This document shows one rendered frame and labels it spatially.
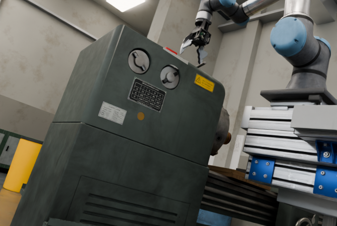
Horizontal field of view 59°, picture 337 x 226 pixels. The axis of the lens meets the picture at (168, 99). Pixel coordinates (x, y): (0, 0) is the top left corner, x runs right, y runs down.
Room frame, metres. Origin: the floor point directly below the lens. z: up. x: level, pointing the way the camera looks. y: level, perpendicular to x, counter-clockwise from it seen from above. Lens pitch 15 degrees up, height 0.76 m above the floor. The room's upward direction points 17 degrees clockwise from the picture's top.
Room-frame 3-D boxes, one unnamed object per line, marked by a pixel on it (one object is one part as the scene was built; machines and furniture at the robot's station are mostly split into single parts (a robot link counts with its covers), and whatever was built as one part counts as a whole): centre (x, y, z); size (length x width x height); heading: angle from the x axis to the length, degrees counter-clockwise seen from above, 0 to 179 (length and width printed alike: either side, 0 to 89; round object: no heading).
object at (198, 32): (1.32, -0.06, 1.48); 0.09 x 0.08 x 0.12; 30
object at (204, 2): (1.32, -0.05, 1.64); 0.09 x 0.08 x 0.11; 37
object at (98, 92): (1.36, 0.12, 1.06); 0.59 x 0.48 x 0.39; 120
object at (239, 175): (1.71, -0.45, 0.88); 0.36 x 0.30 x 0.04; 30
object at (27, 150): (4.76, 1.78, 0.38); 0.47 x 0.47 x 0.77
